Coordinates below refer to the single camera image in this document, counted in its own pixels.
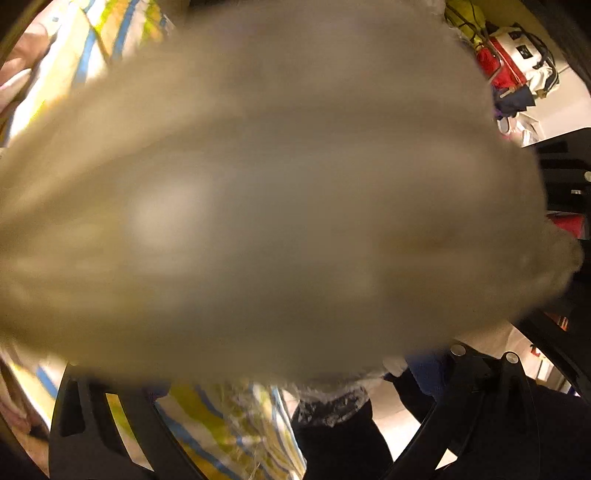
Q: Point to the red plastic item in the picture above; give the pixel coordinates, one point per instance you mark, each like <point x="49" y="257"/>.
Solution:
<point x="568" y="225"/>

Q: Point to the red and white bag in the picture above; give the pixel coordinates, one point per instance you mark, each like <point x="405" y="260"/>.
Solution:
<point x="521" y="50"/>

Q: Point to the beige tissue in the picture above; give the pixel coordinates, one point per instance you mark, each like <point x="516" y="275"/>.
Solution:
<point x="277" y="184"/>

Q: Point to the clear plastic bin liner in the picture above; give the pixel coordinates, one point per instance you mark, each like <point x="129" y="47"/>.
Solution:
<point x="332" y="401"/>

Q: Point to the person's black pants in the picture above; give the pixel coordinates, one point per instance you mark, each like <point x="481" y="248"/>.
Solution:
<point x="341" y="450"/>

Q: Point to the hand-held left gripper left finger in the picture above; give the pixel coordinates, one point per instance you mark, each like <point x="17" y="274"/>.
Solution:
<point x="152" y="429"/>

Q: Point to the yellow-green bag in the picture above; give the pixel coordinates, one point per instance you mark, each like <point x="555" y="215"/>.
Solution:
<point x="461" y="16"/>

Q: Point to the pink fleece blanket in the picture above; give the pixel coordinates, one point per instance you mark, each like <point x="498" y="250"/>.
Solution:
<point x="14" y="74"/>

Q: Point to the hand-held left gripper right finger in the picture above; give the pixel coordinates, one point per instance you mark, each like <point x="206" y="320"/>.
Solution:
<point x="431" y="376"/>

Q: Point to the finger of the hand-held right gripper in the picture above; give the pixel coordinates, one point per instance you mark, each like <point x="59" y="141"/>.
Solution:
<point x="549" y="350"/>
<point x="563" y="180"/>

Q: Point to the dark blue cloth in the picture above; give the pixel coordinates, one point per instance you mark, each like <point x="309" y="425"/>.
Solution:
<point x="515" y="99"/>

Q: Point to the yellow blue striped bedsheet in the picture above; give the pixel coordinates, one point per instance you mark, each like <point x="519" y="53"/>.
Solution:
<point x="231" y="429"/>

